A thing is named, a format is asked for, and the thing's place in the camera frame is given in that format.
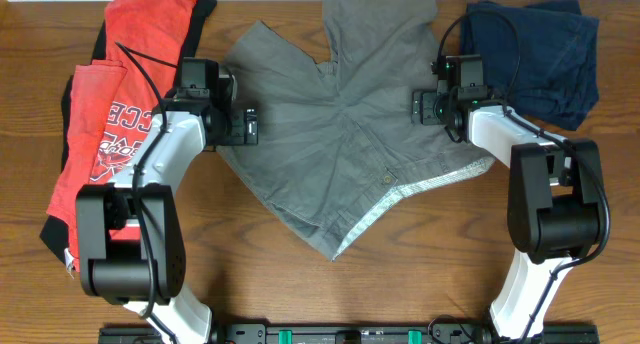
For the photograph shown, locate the grey shorts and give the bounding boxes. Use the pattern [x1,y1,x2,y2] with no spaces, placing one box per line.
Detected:
[221,0,493,260]

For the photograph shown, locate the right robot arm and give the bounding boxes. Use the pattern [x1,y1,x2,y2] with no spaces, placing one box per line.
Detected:
[412,55,611,343]

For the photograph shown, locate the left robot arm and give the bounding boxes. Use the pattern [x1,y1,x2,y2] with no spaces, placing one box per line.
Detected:
[76,58,258,343]

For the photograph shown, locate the folded navy blue garment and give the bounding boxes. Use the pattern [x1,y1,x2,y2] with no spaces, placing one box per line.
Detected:
[460,0,599,131]

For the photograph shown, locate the red soccer t-shirt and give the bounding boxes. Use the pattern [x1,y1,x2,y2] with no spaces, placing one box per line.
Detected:
[40,0,217,272]

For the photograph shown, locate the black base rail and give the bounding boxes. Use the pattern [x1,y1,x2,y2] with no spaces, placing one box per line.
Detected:
[97,321,600,344]

